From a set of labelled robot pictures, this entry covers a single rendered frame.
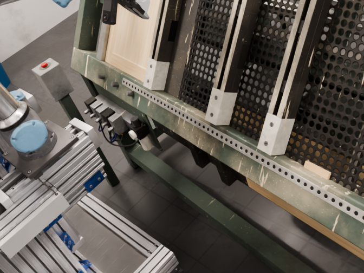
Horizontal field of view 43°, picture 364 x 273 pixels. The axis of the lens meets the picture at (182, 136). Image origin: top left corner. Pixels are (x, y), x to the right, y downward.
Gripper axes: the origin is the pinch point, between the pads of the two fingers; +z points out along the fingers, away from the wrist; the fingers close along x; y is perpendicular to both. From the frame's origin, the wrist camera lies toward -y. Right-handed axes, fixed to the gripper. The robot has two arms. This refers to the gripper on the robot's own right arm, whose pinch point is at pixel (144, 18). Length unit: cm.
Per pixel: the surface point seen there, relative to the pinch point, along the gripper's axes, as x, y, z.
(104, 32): 69, 2, 35
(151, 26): 33.5, 9.6, 30.6
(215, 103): -20.0, -13.3, 29.9
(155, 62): 19.1, -5.6, 30.1
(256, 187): -9, -31, 100
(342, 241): -58, -36, 97
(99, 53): 71, -7, 39
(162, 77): 18.6, -9.1, 37.2
